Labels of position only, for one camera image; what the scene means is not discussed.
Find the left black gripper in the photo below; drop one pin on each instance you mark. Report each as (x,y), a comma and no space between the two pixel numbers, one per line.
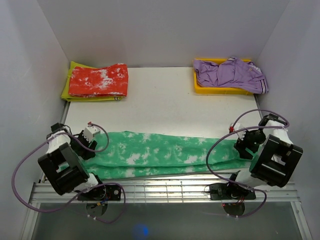
(86,153)

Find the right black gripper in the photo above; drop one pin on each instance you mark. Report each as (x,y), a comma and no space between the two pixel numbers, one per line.
(240,146)

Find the green tie-dye trousers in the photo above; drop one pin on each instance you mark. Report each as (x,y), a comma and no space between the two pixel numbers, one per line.
(129,154)

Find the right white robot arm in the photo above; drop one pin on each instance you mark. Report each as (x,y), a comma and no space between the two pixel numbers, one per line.
(273,156)

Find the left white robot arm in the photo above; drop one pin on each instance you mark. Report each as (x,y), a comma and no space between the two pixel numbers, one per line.
(62,163)

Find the yellow folded trousers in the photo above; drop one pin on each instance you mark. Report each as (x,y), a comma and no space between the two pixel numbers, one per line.
(65,93)

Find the purple trousers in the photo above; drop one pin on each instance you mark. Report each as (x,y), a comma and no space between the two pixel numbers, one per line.
(231,73)

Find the red tie-dye folded trousers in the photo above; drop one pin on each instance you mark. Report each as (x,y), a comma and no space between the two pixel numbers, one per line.
(91,82)

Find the yellow plastic tray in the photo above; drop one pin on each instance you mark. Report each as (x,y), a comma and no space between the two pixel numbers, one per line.
(216,90)

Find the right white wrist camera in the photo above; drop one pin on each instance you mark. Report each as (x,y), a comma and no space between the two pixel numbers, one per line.
(238,129)

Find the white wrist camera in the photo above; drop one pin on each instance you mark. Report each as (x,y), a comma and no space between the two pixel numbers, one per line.
(90,131)
(238,129)

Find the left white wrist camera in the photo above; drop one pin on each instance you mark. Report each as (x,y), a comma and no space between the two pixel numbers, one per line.
(90,131)

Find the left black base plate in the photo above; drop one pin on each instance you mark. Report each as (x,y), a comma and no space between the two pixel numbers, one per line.
(110,192)

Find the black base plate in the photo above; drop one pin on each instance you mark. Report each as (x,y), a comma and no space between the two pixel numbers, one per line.
(110,192)
(230,191)

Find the aluminium rail frame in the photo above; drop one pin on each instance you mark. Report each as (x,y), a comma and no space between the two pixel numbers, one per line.
(186,188)

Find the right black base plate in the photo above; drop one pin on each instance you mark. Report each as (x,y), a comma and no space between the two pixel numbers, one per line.
(230,191)

